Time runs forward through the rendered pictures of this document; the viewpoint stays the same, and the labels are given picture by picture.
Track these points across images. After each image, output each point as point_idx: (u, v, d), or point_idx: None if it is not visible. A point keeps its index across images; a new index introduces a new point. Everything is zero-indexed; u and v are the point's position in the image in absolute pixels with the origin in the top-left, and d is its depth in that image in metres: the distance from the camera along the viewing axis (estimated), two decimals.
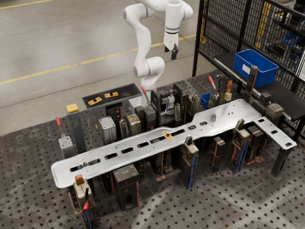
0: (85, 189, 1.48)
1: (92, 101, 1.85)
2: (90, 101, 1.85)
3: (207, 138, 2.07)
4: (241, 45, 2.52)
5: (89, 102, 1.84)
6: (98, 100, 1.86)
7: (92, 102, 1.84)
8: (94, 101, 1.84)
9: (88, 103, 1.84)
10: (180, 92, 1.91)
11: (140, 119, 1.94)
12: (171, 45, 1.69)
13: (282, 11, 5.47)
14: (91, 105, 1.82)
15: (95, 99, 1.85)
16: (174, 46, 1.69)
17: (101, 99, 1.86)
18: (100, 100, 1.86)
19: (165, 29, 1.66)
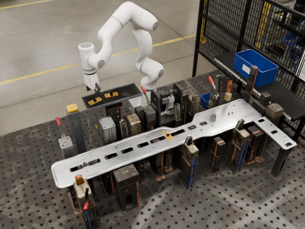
0: (85, 189, 1.48)
1: (92, 101, 1.85)
2: (90, 101, 1.85)
3: (207, 138, 2.07)
4: (241, 45, 2.52)
5: (89, 102, 1.84)
6: (98, 100, 1.86)
7: (92, 102, 1.84)
8: (94, 101, 1.84)
9: (88, 103, 1.84)
10: (180, 92, 1.91)
11: (140, 119, 1.94)
12: (93, 85, 1.71)
13: (282, 11, 5.47)
14: (91, 105, 1.82)
15: (95, 99, 1.85)
16: (96, 85, 1.72)
17: (101, 99, 1.86)
18: (100, 100, 1.86)
19: (83, 72, 1.68)
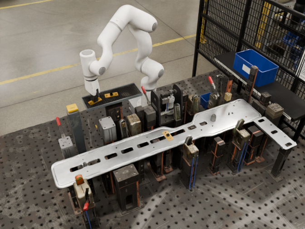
0: (85, 189, 1.48)
1: (92, 101, 1.85)
2: (90, 101, 1.85)
3: (207, 138, 2.07)
4: (241, 45, 2.52)
5: (89, 102, 1.84)
6: (98, 100, 1.86)
7: (92, 102, 1.84)
8: None
9: (88, 103, 1.84)
10: (180, 92, 1.91)
11: (140, 119, 1.94)
12: (94, 91, 1.74)
13: (282, 11, 5.47)
14: (91, 105, 1.82)
15: None
16: (96, 92, 1.76)
17: (101, 99, 1.86)
18: (100, 100, 1.86)
19: (85, 78, 1.71)
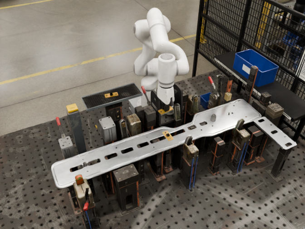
0: (85, 189, 1.48)
1: (163, 110, 1.67)
2: (160, 109, 1.68)
3: (207, 138, 2.07)
4: (241, 45, 2.52)
5: (159, 111, 1.67)
6: (169, 109, 1.67)
7: (163, 111, 1.66)
8: None
9: (158, 112, 1.67)
10: (180, 92, 1.91)
11: (140, 119, 1.94)
12: (168, 100, 1.56)
13: (282, 11, 5.47)
14: (161, 114, 1.65)
15: None
16: (170, 101, 1.58)
17: (172, 108, 1.68)
18: (171, 109, 1.68)
19: (159, 84, 1.53)
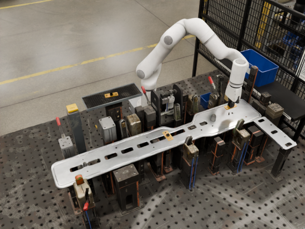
0: (85, 189, 1.48)
1: (228, 106, 1.96)
2: (226, 106, 1.96)
3: (207, 138, 2.07)
4: (241, 45, 2.52)
5: (225, 107, 1.95)
6: (233, 106, 1.96)
7: (228, 107, 1.95)
8: (230, 107, 1.95)
9: (224, 107, 1.95)
10: (180, 92, 1.91)
11: (140, 119, 1.94)
12: (235, 97, 1.85)
13: (282, 11, 5.47)
14: (227, 109, 1.94)
15: None
16: (237, 99, 1.86)
17: (236, 106, 1.96)
18: (235, 106, 1.96)
19: (230, 84, 1.82)
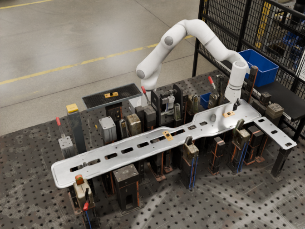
0: (85, 189, 1.48)
1: (226, 114, 2.00)
2: (224, 113, 2.01)
3: (207, 138, 2.07)
4: (241, 45, 2.52)
5: (223, 114, 2.00)
6: (231, 114, 2.00)
7: (227, 115, 2.00)
8: (228, 114, 1.99)
9: (222, 115, 2.00)
10: (180, 92, 1.91)
11: (140, 119, 1.94)
12: (234, 99, 1.86)
13: (282, 11, 5.47)
14: (225, 117, 1.98)
15: (228, 112, 2.00)
16: (238, 100, 1.86)
17: (234, 113, 2.01)
18: (233, 113, 2.00)
19: (230, 86, 1.83)
